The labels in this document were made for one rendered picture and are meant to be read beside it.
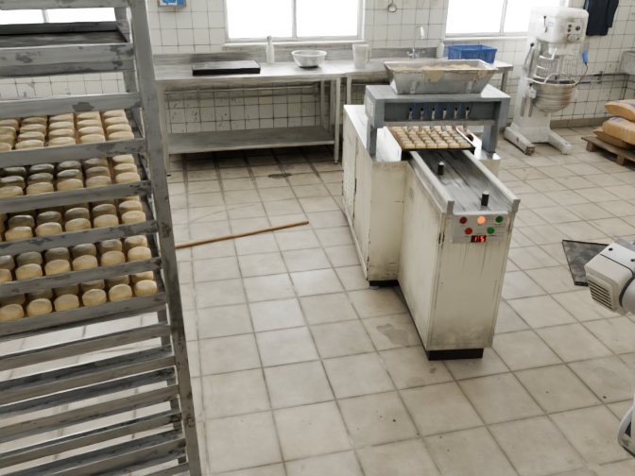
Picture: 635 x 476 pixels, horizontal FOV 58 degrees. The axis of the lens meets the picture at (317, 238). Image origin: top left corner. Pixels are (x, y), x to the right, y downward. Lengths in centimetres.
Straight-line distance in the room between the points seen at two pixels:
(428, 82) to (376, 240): 92
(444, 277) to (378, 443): 80
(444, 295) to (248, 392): 103
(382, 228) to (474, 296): 76
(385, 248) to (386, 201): 30
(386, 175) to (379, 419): 131
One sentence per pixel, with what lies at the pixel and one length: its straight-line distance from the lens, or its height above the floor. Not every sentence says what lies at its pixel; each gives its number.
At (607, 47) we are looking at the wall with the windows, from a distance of 760.
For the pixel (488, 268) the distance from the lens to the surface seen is 275.
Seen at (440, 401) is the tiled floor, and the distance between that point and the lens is 279.
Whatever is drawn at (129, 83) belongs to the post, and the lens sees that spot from 160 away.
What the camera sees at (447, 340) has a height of 15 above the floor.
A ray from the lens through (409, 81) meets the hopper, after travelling 311.
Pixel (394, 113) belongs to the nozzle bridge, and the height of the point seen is 108.
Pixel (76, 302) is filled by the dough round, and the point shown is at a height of 115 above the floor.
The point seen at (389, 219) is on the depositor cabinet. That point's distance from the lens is 328.
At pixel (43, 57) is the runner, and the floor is 168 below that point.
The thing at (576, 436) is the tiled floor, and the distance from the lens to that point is 281.
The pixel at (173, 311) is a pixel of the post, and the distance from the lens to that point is 134.
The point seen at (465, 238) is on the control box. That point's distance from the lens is 260.
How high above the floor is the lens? 185
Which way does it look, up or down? 27 degrees down
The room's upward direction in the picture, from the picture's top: straight up
